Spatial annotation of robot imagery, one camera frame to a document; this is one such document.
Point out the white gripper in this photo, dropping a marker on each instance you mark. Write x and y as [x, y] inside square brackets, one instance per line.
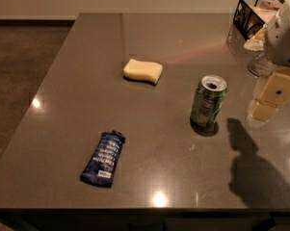
[281, 43]

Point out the green soda can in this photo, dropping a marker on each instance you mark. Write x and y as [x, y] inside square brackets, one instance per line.
[208, 100]

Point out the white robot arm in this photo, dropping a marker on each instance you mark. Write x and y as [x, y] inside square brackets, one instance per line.
[260, 82]

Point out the blue rxbar blueberry wrapper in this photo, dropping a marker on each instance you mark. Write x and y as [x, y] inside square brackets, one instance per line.
[101, 168]

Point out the clear glass cup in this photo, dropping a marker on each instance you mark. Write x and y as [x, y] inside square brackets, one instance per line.
[259, 66]

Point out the yellow sponge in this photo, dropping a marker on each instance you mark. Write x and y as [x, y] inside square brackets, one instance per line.
[143, 71]

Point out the black wire basket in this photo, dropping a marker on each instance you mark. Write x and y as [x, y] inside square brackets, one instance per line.
[251, 15]

